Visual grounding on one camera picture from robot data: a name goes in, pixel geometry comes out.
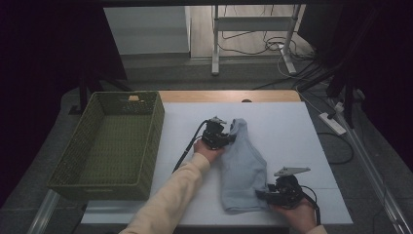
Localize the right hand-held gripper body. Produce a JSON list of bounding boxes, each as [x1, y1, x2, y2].
[[269, 166, 312, 207]]

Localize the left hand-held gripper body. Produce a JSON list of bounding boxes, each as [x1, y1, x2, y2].
[[201, 116, 229, 151]]

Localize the light blue tank top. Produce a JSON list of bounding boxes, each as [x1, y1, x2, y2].
[[220, 117, 271, 215]]

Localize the green woven basket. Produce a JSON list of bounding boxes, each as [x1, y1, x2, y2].
[[47, 91, 166, 202]]

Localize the person's left hand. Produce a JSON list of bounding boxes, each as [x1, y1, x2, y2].
[[193, 139, 225, 165]]

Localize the person's right hand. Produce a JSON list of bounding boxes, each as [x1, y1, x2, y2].
[[271, 198, 318, 234]]

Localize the white power strip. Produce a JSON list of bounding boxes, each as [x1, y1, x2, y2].
[[319, 111, 348, 137]]

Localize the black tripod stand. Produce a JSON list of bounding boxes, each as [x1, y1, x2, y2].
[[296, 48, 366, 129]]

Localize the black stand legs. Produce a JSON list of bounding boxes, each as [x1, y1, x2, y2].
[[67, 64, 131, 115]]

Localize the dark curtain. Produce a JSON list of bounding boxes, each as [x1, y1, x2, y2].
[[298, 0, 413, 164], [0, 0, 128, 209]]

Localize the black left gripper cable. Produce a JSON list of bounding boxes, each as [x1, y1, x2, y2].
[[171, 119, 210, 174]]

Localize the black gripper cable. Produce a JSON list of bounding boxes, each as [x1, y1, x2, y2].
[[171, 119, 210, 174], [300, 184, 322, 226]]

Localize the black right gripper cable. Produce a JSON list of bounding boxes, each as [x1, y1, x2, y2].
[[300, 184, 322, 226]]

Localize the black looped floor cable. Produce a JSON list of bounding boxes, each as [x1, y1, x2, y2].
[[316, 131, 355, 165]]

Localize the white floor cable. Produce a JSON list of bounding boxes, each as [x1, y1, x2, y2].
[[277, 55, 325, 115]]

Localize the long aluminium rail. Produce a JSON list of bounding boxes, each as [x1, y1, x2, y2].
[[327, 97, 413, 234]]

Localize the black floor cable bundle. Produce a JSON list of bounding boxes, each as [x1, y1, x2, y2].
[[217, 30, 315, 62]]

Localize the white metal stand frame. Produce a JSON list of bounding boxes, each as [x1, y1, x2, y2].
[[211, 4, 303, 76]]

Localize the short aluminium rail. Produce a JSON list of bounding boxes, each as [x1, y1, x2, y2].
[[27, 189, 61, 234]]

